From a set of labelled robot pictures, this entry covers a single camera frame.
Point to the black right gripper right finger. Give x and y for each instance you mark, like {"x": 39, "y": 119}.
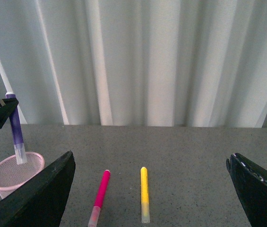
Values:
{"x": 250, "y": 182}

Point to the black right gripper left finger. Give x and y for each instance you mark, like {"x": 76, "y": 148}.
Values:
{"x": 42, "y": 200}

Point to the purple pen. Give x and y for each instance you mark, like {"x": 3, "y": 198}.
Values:
{"x": 18, "y": 141}

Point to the pink pen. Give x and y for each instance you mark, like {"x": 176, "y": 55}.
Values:
{"x": 99, "y": 199}

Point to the pink mesh cup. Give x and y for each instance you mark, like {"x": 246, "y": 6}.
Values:
{"x": 13, "y": 176}

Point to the yellow pen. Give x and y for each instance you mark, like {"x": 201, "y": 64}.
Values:
{"x": 145, "y": 212}

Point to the white pleated curtain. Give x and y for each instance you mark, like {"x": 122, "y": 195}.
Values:
{"x": 199, "y": 63}

